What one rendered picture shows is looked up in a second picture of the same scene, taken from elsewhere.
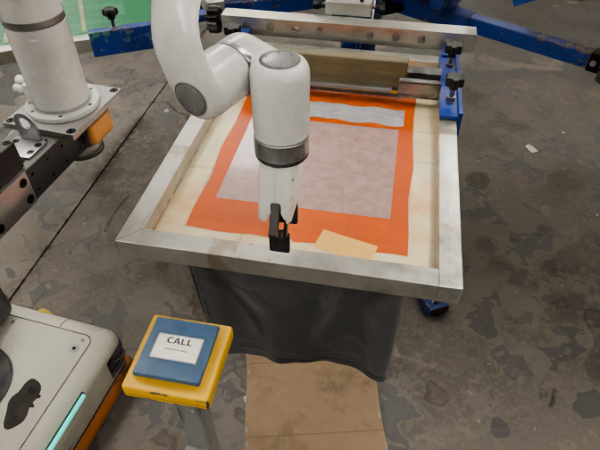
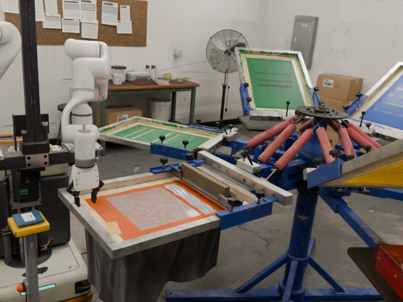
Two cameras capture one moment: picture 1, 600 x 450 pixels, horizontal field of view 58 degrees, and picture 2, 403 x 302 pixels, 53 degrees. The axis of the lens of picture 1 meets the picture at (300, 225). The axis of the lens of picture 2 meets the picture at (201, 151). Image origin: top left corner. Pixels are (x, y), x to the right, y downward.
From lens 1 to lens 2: 129 cm
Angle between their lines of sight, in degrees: 43
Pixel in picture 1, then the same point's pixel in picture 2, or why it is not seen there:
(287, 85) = (77, 136)
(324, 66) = (199, 178)
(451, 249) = (132, 241)
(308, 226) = (114, 218)
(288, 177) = (76, 170)
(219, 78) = (68, 130)
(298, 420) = not seen: outside the picture
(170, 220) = (83, 196)
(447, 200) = (161, 232)
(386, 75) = (217, 191)
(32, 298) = not seen: hidden behind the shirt
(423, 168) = not seen: hidden behind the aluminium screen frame
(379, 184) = (159, 222)
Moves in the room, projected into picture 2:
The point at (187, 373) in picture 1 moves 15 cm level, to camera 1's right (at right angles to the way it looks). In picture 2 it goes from (20, 222) to (38, 237)
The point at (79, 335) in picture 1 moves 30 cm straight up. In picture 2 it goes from (77, 264) to (75, 220)
